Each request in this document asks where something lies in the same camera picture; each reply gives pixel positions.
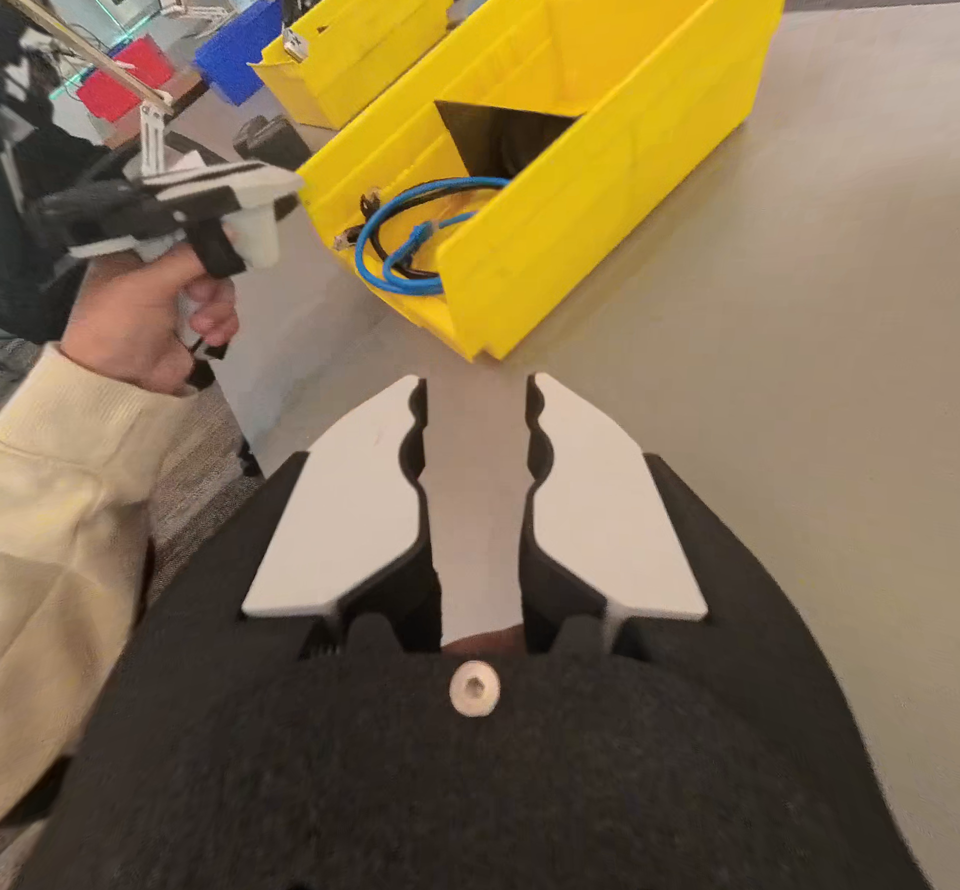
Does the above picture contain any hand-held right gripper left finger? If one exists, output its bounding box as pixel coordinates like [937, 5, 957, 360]
[240, 374, 444, 655]

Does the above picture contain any red plastic bin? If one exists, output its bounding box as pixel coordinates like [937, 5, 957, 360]
[75, 35, 176, 122]

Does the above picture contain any black ethernet cable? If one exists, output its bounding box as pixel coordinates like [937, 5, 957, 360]
[333, 187, 451, 284]

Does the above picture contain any yellow plastic bin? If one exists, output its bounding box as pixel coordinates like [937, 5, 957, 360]
[296, 0, 809, 364]
[249, 0, 456, 131]

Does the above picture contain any person's left forearm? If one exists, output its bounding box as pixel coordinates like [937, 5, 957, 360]
[0, 342, 202, 824]

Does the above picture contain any person's left hand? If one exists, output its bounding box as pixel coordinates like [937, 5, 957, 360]
[60, 243, 243, 398]

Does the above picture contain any black bin divider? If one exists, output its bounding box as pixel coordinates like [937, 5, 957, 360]
[435, 101, 582, 180]

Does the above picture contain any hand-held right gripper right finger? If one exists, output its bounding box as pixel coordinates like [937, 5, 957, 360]
[517, 371, 710, 655]

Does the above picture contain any blue plastic bin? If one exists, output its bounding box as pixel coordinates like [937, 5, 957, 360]
[193, 0, 288, 107]

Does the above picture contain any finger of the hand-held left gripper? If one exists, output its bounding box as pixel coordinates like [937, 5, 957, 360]
[148, 161, 306, 222]
[225, 203, 285, 270]

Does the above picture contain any blue ethernet cable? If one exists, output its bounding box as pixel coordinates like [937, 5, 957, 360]
[354, 176, 513, 299]

